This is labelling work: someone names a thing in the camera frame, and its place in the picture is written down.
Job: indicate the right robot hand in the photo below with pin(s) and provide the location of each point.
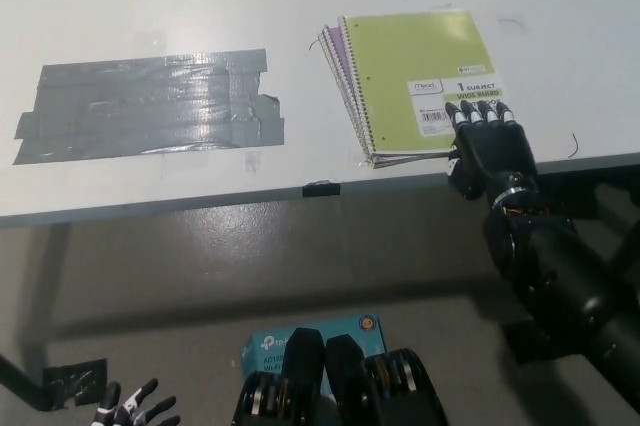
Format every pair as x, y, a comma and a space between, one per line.
495, 151

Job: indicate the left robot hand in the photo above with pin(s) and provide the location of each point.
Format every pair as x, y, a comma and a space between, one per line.
132, 406

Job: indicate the green Mead spiral notebook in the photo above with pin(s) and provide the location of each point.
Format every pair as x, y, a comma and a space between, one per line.
410, 61

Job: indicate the purple spiral notebook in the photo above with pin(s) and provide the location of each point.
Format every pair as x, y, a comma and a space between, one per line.
336, 42

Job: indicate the black robot torso blocks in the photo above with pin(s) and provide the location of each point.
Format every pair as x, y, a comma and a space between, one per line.
345, 386

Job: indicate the thin dark thread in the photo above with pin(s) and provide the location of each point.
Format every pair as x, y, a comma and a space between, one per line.
511, 21
312, 43
575, 146

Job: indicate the teal TP-Link box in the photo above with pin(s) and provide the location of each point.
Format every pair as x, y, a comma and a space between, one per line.
270, 343

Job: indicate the small black tape strip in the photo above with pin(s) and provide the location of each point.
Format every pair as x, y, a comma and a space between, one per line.
321, 189

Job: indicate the clear tape scrap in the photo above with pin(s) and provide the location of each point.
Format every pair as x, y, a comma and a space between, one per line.
252, 162

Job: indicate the grey duct tape patch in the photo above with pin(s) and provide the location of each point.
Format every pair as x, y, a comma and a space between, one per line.
145, 106

